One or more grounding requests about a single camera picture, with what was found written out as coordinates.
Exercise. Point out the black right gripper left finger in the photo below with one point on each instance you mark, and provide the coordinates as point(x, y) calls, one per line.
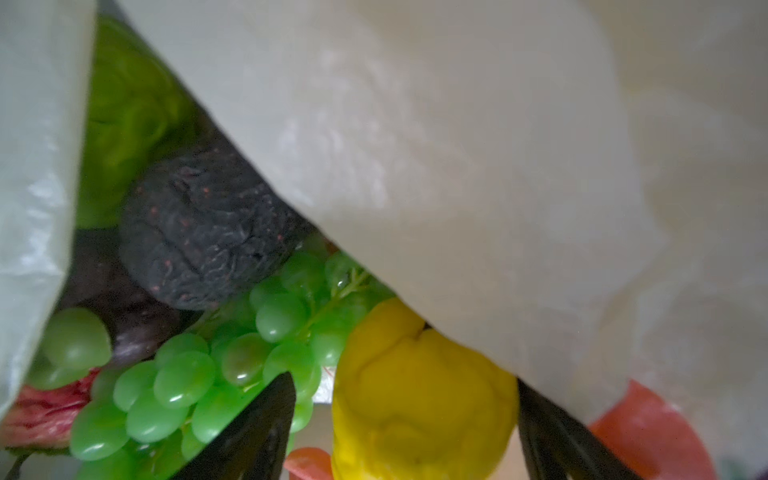
point(253, 446)

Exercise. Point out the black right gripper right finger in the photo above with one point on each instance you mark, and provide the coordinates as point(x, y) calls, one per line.
point(556, 446)

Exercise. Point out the cream plastic bag with fruit print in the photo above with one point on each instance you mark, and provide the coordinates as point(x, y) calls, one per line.
point(576, 189)

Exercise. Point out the green fake grape bunch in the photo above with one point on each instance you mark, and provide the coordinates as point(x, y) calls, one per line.
point(165, 390)

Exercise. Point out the yellow fake lemon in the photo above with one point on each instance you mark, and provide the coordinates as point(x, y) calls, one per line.
point(409, 403)

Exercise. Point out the red fake strawberry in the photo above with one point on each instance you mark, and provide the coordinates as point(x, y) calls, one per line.
point(42, 419)

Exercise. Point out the dark fake avocado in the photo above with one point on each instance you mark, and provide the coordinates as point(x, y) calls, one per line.
point(202, 227)

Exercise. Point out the green fake bell pepper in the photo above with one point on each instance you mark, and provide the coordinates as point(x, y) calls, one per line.
point(138, 113)

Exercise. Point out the red flower-shaped plate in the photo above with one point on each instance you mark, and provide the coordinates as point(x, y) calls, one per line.
point(653, 438)

